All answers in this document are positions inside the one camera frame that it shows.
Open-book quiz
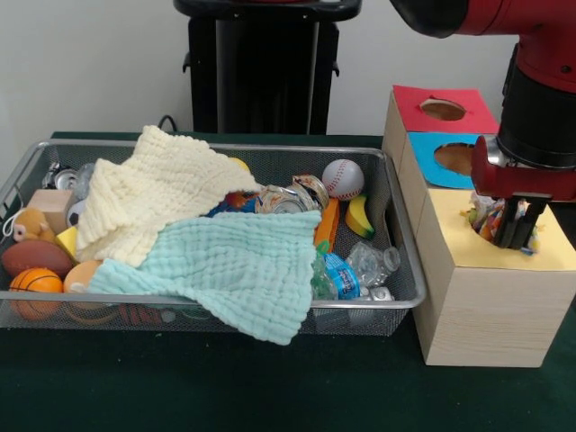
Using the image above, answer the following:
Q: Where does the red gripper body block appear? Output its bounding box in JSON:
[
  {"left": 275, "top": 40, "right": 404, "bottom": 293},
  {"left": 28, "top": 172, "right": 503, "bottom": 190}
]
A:
[{"left": 471, "top": 135, "right": 576, "bottom": 203}]

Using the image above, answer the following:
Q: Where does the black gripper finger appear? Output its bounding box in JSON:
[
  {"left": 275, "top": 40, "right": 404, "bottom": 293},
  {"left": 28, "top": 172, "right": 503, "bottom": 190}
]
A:
[
  {"left": 494, "top": 198, "right": 519, "bottom": 248},
  {"left": 510, "top": 200, "right": 547, "bottom": 250}
]

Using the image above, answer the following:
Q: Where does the colourful dotted cloth bag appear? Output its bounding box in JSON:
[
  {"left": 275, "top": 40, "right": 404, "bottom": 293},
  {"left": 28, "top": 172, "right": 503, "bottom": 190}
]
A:
[{"left": 467, "top": 193, "right": 541, "bottom": 256}]

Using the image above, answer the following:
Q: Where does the cream waffle cloth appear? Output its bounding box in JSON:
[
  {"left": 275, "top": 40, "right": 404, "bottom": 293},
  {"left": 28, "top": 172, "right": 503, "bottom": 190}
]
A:
[{"left": 75, "top": 124, "right": 265, "bottom": 266}]

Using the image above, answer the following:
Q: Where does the wooden box with three holes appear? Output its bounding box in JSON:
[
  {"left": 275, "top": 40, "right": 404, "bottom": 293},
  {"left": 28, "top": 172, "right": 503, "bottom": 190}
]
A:
[{"left": 381, "top": 85, "right": 576, "bottom": 368}]

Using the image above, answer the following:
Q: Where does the clear crushed bottle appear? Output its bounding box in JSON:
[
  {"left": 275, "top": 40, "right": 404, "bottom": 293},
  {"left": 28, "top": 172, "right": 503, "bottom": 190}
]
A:
[{"left": 345, "top": 241, "right": 402, "bottom": 289}]

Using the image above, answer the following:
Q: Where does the yellow foam banana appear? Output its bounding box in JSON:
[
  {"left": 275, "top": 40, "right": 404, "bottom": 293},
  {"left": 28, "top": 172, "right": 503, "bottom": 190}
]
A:
[{"left": 344, "top": 193, "right": 375, "bottom": 239}]

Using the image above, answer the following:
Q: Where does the white baseball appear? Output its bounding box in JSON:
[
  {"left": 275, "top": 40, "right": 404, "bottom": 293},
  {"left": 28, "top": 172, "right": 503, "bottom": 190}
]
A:
[{"left": 321, "top": 158, "right": 365, "bottom": 202}]

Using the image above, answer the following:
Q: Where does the crushed bottle with blue label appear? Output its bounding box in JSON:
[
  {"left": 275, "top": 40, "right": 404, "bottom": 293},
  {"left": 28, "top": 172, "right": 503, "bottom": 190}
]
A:
[{"left": 312, "top": 250, "right": 364, "bottom": 301}]

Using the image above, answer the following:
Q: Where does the orange toy carrot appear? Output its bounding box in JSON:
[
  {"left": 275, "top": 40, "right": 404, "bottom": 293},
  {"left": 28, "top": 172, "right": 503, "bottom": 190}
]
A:
[{"left": 313, "top": 197, "right": 341, "bottom": 253}]

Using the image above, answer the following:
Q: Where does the crushed printed can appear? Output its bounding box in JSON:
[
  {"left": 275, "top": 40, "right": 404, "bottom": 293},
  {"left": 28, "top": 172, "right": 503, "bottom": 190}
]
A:
[{"left": 292, "top": 174, "right": 330, "bottom": 211}]

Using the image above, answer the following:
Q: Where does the crushed silver can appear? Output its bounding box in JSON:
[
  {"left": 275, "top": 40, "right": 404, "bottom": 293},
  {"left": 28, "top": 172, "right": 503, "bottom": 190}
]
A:
[{"left": 256, "top": 184, "right": 316, "bottom": 216}]

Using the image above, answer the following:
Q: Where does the mint waffle cloth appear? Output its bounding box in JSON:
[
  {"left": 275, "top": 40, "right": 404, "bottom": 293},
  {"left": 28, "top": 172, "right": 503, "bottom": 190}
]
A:
[{"left": 87, "top": 211, "right": 324, "bottom": 347}]

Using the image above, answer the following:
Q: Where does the dark green table cloth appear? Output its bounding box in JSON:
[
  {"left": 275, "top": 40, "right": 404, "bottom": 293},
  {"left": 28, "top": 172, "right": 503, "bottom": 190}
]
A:
[{"left": 0, "top": 130, "right": 576, "bottom": 432}]

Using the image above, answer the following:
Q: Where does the peach foam ball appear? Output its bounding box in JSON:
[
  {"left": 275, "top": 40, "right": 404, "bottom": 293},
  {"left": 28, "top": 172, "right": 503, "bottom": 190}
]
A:
[{"left": 62, "top": 259, "right": 104, "bottom": 311}]

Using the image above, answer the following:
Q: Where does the yellow foam block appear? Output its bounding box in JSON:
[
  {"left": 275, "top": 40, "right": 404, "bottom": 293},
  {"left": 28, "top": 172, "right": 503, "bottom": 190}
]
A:
[{"left": 54, "top": 226, "right": 81, "bottom": 260}]

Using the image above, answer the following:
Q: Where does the plain wooden cube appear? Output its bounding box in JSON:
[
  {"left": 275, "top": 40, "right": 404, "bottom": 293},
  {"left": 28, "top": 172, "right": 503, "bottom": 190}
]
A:
[{"left": 27, "top": 188, "right": 78, "bottom": 235}]

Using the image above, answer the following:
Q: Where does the small brown football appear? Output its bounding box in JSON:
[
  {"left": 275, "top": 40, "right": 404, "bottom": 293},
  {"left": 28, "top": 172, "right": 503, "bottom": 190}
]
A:
[{"left": 1, "top": 238, "right": 76, "bottom": 279}]

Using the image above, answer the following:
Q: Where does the small orange basketball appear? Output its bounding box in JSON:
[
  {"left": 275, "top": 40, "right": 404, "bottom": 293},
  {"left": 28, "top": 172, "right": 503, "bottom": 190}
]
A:
[{"left": 7, "top": 267, "right": 64, "bottom": 321}]

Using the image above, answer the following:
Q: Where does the brown plush monkey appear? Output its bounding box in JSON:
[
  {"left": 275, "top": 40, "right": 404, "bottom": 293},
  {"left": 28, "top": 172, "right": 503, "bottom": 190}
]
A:
[{"left": 11, "top": 206, "right": 58, "bottom": 244}]

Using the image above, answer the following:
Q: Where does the shallow wire mesh bin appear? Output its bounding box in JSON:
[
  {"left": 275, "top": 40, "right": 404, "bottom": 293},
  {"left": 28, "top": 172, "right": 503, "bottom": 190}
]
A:
[{"left": 0, "top": 138, "right": 428, "bottom": 337}]

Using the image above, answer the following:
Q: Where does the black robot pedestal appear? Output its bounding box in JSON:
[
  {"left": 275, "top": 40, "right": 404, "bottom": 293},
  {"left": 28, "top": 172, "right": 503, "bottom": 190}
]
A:
[{"left": 173, "top": 0, "right": 364, "bottom": 135}]

